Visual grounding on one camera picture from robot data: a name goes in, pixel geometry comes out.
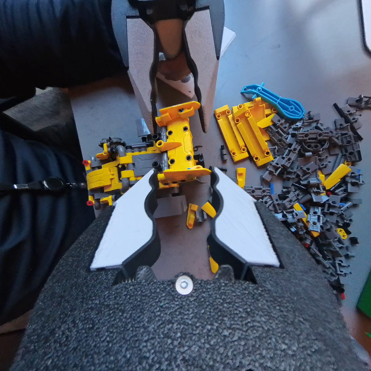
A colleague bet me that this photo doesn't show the green plastic bin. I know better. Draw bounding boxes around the green plastic bin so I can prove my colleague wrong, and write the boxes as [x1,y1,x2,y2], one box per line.
[355,268,371,320]

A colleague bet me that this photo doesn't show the grey brick block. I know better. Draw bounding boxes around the grey brick block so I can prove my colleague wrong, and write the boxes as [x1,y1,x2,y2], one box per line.
[153,196,188,219]

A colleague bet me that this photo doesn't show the black badge reel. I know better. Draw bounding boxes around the black badge reel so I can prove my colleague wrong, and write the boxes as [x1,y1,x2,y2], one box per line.
[0,177,87,193]

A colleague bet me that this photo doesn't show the blue brick separator tool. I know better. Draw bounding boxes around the blue brick separator tool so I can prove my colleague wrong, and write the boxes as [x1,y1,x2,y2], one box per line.
[240,83,305,120]

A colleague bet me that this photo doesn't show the yellow grey brick toy vehicle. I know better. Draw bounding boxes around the yellow grey brick toy vehicle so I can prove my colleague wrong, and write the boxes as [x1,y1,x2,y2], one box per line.
[81,119,168,208]

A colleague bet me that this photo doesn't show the yellow brick panel assembly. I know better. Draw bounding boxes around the yellow brick panel assembly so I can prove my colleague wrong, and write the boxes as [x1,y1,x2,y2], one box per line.
[214,97,276,167]

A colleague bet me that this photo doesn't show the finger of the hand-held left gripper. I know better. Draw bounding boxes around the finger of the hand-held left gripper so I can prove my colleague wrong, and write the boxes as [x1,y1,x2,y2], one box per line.
[127,18,160,131]
[185,9,221,133]

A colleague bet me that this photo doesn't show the yellow holed brick assembly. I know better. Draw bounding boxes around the yellow holed brick assembly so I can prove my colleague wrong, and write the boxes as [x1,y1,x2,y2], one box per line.
[152,102,212,187]

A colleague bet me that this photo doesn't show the pile of grey brick parts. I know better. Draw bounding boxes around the pile of grey brick parts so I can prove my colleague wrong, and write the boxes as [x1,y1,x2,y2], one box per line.
[219,94,371,293]

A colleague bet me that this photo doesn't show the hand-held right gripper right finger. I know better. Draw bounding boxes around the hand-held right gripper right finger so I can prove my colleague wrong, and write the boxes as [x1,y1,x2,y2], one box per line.
[208,167,282,282]

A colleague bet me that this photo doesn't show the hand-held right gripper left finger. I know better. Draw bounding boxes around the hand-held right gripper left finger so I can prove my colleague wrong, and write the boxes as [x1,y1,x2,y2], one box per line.
[90,168,162,272]

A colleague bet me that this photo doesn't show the yellow curved brick piece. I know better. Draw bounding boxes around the yellow curved brick piece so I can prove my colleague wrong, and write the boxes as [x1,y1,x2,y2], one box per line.
[186,203,199,229]

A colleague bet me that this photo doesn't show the wooden document stand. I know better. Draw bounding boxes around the wooden document stand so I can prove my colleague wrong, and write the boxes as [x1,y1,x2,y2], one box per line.
[358,0,371,55]

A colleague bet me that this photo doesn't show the person's left hand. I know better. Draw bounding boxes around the person's left hand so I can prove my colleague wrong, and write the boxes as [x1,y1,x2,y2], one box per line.
[156,55,195,83]

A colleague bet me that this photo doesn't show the grey desk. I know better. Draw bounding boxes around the grey desk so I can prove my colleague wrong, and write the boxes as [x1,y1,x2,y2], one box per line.
[69,0,371,371]

